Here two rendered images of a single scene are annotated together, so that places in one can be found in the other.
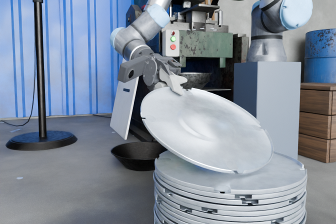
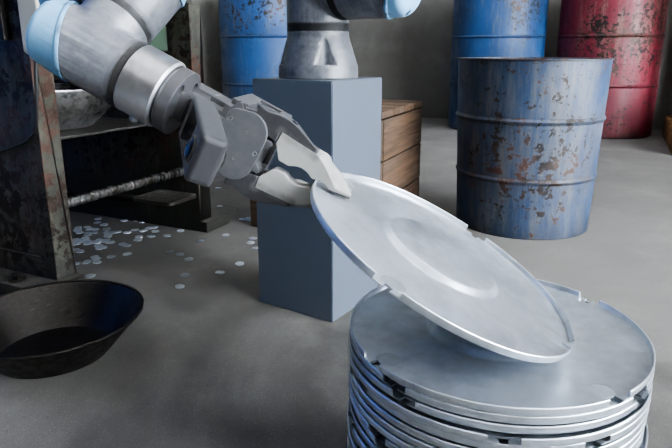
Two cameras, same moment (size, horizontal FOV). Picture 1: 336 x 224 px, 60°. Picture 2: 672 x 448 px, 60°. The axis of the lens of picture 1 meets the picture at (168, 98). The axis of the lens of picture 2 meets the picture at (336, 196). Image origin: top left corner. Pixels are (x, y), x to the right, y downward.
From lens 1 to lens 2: 0.47 m
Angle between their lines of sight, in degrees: 43
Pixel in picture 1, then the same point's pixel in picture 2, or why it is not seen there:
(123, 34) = (91, 24)
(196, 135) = (470, 292)
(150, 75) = (243, 151)
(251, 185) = (611, 364)
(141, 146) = (14, 305)
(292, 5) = not seen: outside the picture
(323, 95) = not seen: hidden behind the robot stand
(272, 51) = (343, 57)
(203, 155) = (520, 335)
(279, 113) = not seen: hidden behind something
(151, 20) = not seen: outside the picture
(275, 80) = (354, 117)
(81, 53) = not seen: outside the picture
